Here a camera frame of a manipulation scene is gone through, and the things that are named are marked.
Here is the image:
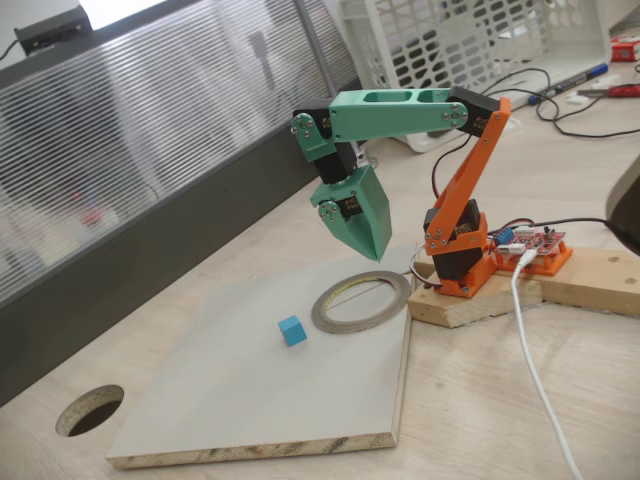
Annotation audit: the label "black power cable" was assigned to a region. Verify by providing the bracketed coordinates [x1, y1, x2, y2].
[529, 216, 640, 251]

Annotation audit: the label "base servo wire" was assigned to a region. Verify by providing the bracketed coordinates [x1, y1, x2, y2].
[407, 248, 445, 292]

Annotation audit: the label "blue cube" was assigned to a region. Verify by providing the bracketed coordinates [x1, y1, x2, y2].
[277, 314, 308, 348]

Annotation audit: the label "wooden plank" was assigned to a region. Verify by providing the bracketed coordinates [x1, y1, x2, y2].
[537, 243, 640, 317]

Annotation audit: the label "dark blurred rounded object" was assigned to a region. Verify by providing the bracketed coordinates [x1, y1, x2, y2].
[604, 153, 640, 251]

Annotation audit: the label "metal partition foot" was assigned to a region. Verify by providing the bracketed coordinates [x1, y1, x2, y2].
[352, 141, 377, 169]

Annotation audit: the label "black marker pen blue cap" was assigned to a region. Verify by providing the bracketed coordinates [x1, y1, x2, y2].
[528, 62, 611, 106]

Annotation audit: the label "red controller circuit board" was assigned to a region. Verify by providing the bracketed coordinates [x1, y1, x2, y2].
[487, 224, 569, 257]

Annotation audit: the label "grey chipboard panel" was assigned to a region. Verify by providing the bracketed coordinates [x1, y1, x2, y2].
[104, 244, 419, 470]

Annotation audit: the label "white plastic crate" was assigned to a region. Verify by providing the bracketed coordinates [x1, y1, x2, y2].
[339, 0, 613, 154]

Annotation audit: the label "ribbed translucent desk partition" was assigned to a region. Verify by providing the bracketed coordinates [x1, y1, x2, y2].
[0, 0, 362, 407]

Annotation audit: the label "wooden base block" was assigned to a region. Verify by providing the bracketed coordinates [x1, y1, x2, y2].
[407, 254, 545, 330]

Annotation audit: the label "small red box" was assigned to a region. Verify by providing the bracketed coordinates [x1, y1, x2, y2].
[609, 37, 640, 64]

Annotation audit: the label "grey ring of tape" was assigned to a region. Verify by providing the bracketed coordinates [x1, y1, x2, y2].
[310, 271, 411, 335]

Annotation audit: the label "white USB cable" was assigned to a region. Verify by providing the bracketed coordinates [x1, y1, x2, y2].
[509, 249, 585, 480]

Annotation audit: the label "red-handled pliers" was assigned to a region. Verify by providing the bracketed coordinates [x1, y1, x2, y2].
[577, 83, 640, 100]

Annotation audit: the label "shoulder servo wire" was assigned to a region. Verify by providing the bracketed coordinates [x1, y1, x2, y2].
[430, 135, 475, 201]

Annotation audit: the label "black box device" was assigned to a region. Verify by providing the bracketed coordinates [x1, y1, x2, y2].
[13, 4, 94, 54]

